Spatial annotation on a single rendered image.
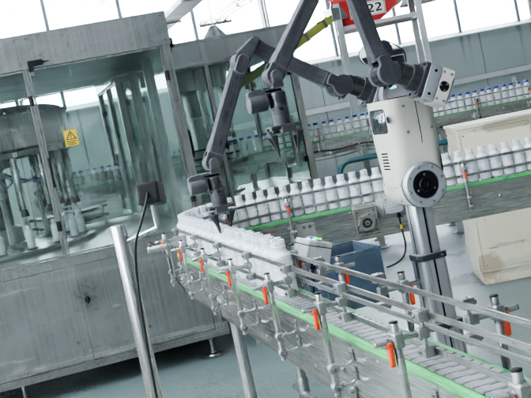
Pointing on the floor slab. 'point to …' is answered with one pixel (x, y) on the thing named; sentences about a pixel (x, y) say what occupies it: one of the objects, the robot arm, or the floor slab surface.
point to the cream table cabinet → (498, 223)
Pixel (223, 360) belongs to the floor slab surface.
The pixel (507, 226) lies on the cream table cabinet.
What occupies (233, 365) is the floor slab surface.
